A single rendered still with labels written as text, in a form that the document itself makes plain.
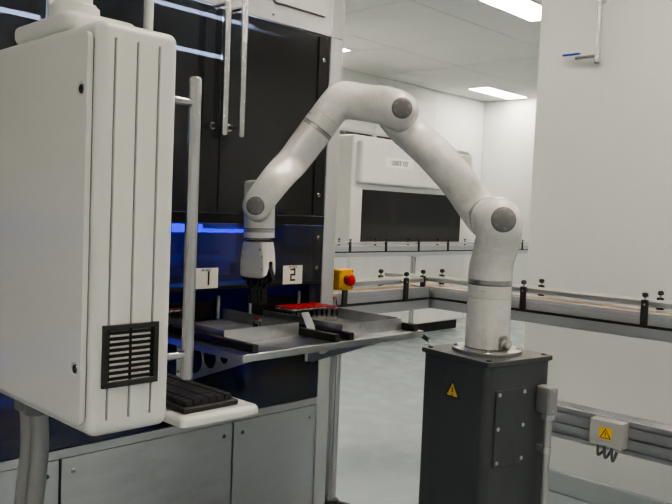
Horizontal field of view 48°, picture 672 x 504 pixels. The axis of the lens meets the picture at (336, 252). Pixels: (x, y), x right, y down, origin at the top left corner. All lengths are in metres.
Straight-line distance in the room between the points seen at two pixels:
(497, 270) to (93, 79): 1.16
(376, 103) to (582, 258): 1.74
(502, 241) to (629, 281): 1.47
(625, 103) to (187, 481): 2.33
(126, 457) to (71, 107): 1.06
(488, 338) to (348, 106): 0.72
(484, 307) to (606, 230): 1.47
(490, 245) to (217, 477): 1.07
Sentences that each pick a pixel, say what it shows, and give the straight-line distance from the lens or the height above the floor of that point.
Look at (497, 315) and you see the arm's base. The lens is 2.09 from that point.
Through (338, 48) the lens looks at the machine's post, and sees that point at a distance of 2.61.
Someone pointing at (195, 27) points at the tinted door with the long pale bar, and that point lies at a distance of 2.25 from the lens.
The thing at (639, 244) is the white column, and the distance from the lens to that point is 3.42.
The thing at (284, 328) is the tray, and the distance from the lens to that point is 2.09.
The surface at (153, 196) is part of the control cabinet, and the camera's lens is 1.47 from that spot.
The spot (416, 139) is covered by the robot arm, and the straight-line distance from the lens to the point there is 2.10.
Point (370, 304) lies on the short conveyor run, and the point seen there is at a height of 0.88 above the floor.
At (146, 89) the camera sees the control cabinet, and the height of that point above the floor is 1.44.
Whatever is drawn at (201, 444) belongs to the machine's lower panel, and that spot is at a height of 0.53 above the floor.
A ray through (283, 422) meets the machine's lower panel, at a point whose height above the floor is 0.54.
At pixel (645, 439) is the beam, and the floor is 0.50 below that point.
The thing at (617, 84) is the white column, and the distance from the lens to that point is 3.52.
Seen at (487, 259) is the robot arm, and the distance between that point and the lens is 2.07.
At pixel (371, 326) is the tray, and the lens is 2.21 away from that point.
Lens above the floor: 1.23
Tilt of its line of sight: 3 degrees down
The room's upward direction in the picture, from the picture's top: 2 degrees clockwise
